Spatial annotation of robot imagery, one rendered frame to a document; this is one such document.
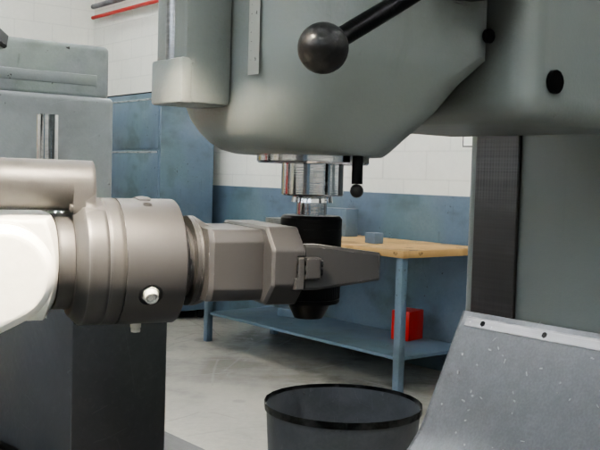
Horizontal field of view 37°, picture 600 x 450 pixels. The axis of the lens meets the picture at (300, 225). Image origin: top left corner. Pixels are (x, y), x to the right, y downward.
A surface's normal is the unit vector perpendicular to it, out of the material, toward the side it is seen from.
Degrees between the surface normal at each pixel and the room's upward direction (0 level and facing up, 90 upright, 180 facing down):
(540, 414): 64
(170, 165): 90
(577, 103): 99
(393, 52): 109
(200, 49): 90
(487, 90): 90
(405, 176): 90
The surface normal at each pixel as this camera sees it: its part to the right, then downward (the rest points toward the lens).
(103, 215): 0.29, -0.71
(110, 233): 0.36, -0.43
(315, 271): 0.40, 0.06
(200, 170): 0.63, 0.06
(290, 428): -0.70, 0.08
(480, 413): -0.69, -0.43
